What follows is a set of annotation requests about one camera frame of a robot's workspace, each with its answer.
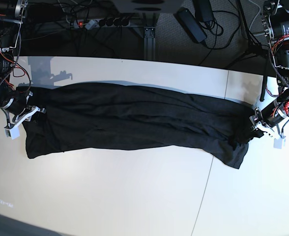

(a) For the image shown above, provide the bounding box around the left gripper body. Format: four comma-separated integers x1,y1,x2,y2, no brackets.
250,89,289,134

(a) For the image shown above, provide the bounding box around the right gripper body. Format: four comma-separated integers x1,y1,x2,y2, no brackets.
0,89,46,123

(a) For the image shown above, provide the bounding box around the dark navy T-shirt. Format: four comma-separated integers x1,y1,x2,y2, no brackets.
23,82,254,169

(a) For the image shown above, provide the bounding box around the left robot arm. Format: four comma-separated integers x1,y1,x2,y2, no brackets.
250,0,289,139

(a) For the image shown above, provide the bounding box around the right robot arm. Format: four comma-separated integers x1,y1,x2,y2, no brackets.
0,0,46,127

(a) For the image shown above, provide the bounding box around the black tripod stand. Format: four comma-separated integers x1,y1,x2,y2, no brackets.
236,0,268,102

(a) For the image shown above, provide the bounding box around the white plug adapter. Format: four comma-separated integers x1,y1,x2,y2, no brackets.
85,19,98,30

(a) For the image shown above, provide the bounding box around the white power strip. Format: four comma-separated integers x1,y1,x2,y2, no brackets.
71,17,132,29

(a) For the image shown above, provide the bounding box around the black power brick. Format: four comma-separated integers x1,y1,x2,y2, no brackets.
174,7,207,44
193,0,214,23

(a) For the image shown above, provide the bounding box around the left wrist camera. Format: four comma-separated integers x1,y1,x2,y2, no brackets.
273,137,286,149

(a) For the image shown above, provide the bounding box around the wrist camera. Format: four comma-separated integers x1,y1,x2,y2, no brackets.
4,126,20,140
273,137,286,149

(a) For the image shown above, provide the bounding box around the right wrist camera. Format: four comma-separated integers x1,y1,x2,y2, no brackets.
4,126,20,140

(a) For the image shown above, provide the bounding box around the aluminium frame post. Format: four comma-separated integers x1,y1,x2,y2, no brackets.
142,13,158,61

